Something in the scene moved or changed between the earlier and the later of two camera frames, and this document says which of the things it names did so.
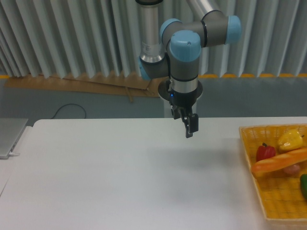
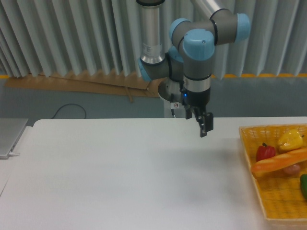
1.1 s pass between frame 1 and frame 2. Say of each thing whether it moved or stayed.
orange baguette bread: stayed
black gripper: moved
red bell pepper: stayed
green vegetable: stayed
